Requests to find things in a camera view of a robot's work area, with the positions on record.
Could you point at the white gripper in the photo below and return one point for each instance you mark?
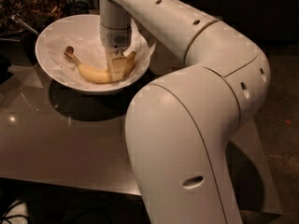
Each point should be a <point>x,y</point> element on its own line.
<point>114,38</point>

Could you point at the yellow banana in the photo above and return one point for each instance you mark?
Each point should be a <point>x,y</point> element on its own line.
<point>94,74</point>

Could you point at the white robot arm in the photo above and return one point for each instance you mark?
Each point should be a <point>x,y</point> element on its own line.
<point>177,127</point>

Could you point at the white bowl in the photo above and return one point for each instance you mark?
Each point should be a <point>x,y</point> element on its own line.
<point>78,86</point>

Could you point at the white paper liner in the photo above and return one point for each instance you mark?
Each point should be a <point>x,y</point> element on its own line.
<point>84,47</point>

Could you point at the glass snack container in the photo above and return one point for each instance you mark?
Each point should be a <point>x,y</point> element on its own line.
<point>27,10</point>

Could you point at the black wire basket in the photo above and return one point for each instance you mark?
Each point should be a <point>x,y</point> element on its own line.
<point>76,8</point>

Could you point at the metal spoon handle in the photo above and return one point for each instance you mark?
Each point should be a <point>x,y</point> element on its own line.
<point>25,24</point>

